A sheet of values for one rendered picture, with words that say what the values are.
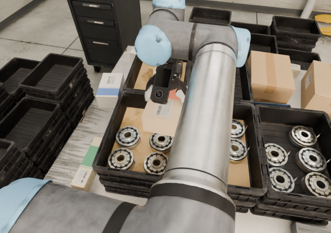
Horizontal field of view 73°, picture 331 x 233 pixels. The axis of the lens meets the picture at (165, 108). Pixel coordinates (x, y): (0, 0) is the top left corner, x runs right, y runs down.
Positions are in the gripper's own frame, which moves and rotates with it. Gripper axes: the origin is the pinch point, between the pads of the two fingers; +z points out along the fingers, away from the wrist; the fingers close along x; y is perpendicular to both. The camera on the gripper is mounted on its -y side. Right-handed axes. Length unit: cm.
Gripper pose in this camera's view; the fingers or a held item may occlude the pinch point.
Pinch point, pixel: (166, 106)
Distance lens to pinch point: 74.3
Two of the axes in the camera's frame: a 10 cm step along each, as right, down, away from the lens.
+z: 0.0, 6.7, 7.5
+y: 2.4, -7.3, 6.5
